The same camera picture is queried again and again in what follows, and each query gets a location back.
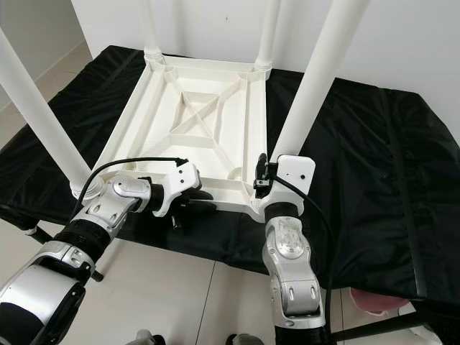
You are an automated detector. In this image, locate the white plastic children table top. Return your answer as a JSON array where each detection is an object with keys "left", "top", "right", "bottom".
[{"left": 70, "top": 56, "right": 275, "bottom": 221}]

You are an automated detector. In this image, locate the black table cloth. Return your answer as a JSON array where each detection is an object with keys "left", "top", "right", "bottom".
[{"left": 0, "top": 45, "right": 460, "bottom": 306}]

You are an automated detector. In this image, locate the grey robot left foot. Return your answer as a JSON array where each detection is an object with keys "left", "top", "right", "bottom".
[{"left": 133, "top": 329, "right": 167, "bottom": 345}]

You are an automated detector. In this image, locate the grey robot foot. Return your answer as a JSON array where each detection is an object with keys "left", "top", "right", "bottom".
[
  {"left": 133, "top": 329, "right": 167, "bottom": 345},
  {"left": 226, "top": 333, "right": 267, "bottom": 345}
]

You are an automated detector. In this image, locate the grey robot right foot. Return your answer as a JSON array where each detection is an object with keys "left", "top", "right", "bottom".
[{"left": 226, "top": 333, "right": 267, "bottom": 345}]

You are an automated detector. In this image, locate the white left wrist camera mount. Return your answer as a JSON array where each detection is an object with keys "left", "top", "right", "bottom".
[{"left": 158, "top": 160, "right": 201, "bottom": 216}]

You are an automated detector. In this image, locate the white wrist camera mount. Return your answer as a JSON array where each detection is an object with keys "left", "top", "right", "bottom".
[
  {"left": 261, "top": 154, "right": 317, "bottom": 213},
  {"left": 158, "top": 160, "right": 201, "bottom": 216}
]

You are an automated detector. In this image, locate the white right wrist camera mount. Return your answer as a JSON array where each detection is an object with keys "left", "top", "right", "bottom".
[{"left": 261, "top": 154, "right": 317, "bottom": 213}]

